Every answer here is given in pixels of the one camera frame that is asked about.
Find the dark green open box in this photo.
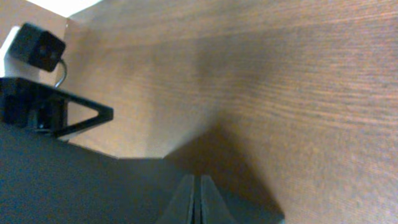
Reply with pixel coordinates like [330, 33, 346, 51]
[1, 124, 285, 223]

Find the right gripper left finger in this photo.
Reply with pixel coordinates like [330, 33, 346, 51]
[157, 175, 195, 224]

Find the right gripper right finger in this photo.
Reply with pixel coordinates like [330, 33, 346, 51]
[201, 175, 238, 224]

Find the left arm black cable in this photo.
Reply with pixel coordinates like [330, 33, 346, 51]
[54, 58, 68, 89]

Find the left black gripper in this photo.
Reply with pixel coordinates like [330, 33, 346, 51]
[1, 22, 114, 139]

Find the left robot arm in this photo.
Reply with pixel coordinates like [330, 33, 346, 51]
[1, 22, 114, 141]

